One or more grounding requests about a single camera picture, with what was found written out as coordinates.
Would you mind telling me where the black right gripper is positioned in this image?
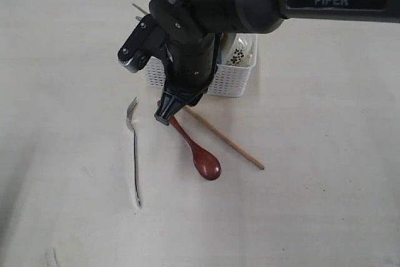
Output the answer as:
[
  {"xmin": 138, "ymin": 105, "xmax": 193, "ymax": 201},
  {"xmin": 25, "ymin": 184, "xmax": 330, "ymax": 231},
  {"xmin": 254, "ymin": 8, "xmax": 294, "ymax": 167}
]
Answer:
[{"xmin": 149, "ymin": 0, "xmax": 244, "ymax": 126}]

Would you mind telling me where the light wooden chopstick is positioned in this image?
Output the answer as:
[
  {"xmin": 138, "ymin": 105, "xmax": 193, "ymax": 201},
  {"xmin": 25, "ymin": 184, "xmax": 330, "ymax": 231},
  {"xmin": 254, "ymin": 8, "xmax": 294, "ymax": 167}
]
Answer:
[{"xmin": 184, "ymin": 106, "xmax": 265, "ymax": 170}]

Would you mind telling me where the silver metal fork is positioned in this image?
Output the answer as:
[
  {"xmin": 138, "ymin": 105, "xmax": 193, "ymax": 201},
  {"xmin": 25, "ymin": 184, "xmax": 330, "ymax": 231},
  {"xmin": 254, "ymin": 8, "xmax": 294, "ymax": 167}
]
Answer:
[{"xmin": 126, "ymin": 97, "xmax": 142, "ymax": 208}]

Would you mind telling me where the white perforated plastic basket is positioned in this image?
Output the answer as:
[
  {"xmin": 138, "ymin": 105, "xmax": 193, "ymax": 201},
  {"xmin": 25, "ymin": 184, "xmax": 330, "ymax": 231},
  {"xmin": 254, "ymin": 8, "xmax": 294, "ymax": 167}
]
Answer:
[{"xmin": 144, "ymin": 34, "xmax": 258, "ymax": 98}]

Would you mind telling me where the red-brown wooden spoon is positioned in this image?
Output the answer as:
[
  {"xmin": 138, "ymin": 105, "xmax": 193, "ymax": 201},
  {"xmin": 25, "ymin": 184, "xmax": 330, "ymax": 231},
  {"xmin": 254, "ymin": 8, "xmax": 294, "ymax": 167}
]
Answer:
[{"xmin": 170, "ymin": 116, "xmax": 222, "ymax": 181}]

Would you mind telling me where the dark wooden chopstick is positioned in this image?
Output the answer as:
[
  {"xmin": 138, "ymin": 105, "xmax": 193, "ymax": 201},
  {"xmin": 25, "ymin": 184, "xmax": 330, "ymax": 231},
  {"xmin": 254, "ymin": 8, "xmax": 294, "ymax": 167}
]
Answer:
[{"xmin": 132, "ymin": 3, "xmax": 149, "ymax": 15}]

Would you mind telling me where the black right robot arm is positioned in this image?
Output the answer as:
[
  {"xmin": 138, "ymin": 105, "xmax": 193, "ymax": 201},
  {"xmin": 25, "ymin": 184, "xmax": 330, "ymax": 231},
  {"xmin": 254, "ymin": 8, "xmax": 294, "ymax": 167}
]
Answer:
[{"xmin": 149, "ymin": 0, "xmax": 399, "ymax": 124}]

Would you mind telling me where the white floral ceramic bowl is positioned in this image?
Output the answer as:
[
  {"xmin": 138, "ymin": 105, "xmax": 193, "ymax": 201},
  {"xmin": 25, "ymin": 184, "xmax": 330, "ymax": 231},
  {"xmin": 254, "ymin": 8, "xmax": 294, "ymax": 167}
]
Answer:
[{"xmin": 217, "ymin": 33, "xmax": 255, "ymax": 68}]

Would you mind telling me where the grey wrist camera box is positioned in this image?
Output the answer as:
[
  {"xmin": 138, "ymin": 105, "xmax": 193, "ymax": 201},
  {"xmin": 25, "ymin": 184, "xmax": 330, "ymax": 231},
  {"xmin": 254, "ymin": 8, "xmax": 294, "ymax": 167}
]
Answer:
[{"xmin": 117, "ymin": 14, "xmax": 168, "ymax": 73}]

